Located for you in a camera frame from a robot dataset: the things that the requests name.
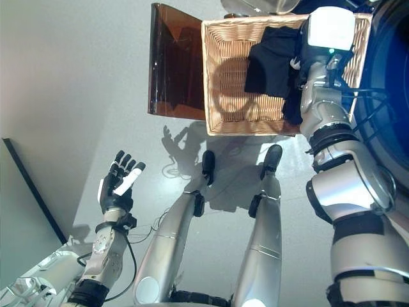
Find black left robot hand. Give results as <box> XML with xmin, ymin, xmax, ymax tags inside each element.
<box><xmin>97</xmin><ymin>150</ymin><xmax>147</xmax><ymax>214</ymax></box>

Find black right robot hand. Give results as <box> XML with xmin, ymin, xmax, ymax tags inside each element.
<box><xmin>289</xmin><ymin>8</ymin><xmax>356</xmax><ymax>90</ymax></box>

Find black garment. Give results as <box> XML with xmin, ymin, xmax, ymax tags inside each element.
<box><xmin>244</xmin><ymin>27</ymin><xmax>304</xmax><ymax>126</ymax></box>

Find grey front-load washing machine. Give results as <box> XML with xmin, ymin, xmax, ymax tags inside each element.
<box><xmin>290</xmin><ymin>0</ymin><xmax>409</xmax><ymax>180</ymax></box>

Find round glass washer door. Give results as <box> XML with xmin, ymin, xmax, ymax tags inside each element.
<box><xmin>220</xmin><ymin>0</ymin><xmax>301</xmax><ymax>15</ymax></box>

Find white panel with black edge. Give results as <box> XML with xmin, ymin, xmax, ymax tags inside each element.
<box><xmin>0</xmin><ymin>138</ymin><xmax>68</xmax><ymax>256</ymax></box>

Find silver cylindrical device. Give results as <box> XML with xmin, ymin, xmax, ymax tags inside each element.
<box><xmin>0</xmin><ymin>249</ymin><xmax>86</xmax><ymax>307</ymax></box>

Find black left robot foot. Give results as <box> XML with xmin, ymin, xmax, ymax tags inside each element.
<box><xmin>201</xmin><ymin>150</ymin><xmax>216</xmax><ymax>186</ymax></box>

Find large flat wicker basket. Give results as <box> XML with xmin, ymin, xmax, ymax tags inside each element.
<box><xmin>200</xmin><ymin>12</ymin><xmax>373</xmax><ymax>138</ymax></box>

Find brown translucent acrylic stool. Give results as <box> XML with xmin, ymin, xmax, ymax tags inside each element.
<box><xmin>147</xmin><ymin>3</ymin><xmax>205</xmax><ymax>121</ymax></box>

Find silver right robot leg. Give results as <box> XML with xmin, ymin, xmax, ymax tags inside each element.
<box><xmin>231</xmin><ymin>169</ymin><xmax>282</xmax><ymax>307</ymax></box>

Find thin loose cable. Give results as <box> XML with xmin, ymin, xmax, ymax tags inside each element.
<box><xmin>162</xmin><ymin>161</ymin><xmax>186</xmax><ymax>180</ymax></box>

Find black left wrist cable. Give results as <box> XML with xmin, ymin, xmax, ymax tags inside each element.
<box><xmin>76</xmin><ymin>230</ymin><xmax>137</xmax><ymax>298</ymax></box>

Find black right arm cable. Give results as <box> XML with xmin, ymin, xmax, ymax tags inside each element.
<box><xmin>338</xmin><ymin>86</ymin><xmax>397</xmax><ymax>135</ymax></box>

